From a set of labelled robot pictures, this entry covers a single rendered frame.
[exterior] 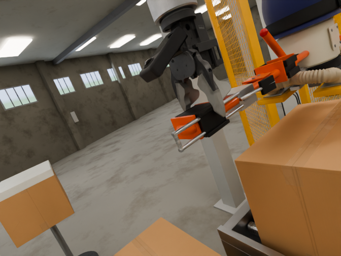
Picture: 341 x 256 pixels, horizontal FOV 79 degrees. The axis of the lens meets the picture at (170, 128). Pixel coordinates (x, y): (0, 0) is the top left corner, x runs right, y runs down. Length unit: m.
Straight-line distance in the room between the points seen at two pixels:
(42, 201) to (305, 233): 1.63
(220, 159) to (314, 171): 1.27
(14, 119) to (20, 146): 1.01
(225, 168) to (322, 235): 1.22
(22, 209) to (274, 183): 1.63
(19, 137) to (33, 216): 7.44
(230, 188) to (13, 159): 8.05
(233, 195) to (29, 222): 1.64
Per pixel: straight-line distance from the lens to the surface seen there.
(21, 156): 9.16
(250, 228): 1.13
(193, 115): 0.39
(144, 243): 1.29
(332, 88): 0.79
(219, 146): 1.86
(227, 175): 1.96
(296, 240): 0.89
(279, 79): 0.67
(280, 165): 0.71
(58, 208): 1.88
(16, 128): 9.25
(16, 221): 1.90
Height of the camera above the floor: 1.29
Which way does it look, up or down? 12 degrees down
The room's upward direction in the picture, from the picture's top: 21 degrees counter-clockwise
